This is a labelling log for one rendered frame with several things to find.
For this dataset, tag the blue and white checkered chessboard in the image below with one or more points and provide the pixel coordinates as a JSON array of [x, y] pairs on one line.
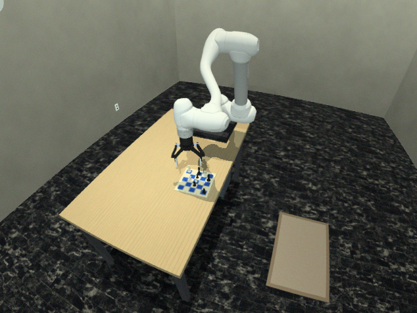
[[186, 186]]

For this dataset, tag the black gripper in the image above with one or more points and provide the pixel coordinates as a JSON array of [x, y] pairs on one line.
[[187, 145]]

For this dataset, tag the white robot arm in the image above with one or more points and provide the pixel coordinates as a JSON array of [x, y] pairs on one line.
[[214, 116]]

